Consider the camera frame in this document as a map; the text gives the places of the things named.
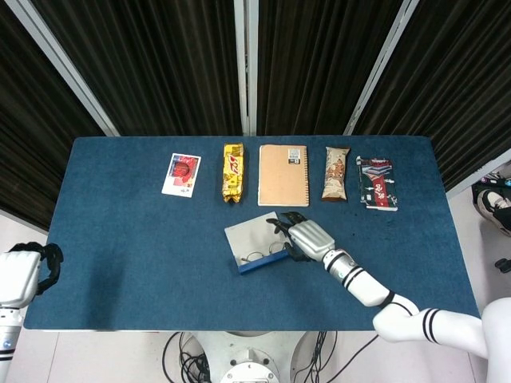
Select blue felt table mat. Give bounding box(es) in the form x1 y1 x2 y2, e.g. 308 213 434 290
22 136 482 331

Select black pleated curtain panel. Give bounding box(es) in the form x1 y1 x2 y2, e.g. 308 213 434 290
354 0 511 193
257 0 402 136
31 0 243 137
0 0 105 232

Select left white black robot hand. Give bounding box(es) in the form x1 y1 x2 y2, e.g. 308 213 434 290
0 241 65 308

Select white red picture card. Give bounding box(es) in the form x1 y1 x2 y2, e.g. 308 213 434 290
160 152 202 198

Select dark patterned red packet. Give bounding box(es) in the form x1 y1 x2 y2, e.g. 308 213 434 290
355 156 399 213

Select white partition bottom rail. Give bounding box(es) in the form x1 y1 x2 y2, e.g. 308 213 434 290
445 149 511 199

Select white black sneaker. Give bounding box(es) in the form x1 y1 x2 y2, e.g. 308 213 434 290
473 189 511 235

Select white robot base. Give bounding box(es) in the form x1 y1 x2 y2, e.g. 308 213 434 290
195 330 316 383

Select thin metal-framed eyeglasses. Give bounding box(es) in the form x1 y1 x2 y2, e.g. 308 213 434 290
240 241 287 265

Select yellow snack packet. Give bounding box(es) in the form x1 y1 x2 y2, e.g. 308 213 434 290
221 143 245 205

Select blue glasses case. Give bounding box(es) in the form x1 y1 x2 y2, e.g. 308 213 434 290
224 211 291 276

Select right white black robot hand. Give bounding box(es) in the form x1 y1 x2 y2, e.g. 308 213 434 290
266 211 336 264

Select white partition post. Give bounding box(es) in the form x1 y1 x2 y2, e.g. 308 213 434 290
3 0 121 137
233 0 259 136
343 0 420 136

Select brown snack bar wrapper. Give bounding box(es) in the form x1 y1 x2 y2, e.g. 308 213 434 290
321 146 351 203

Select brown spiral notebook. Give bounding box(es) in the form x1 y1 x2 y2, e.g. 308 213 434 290
257 144 311 207

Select black cable bundle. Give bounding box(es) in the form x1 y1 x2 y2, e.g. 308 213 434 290
293 330 378 383
162 331 212 383

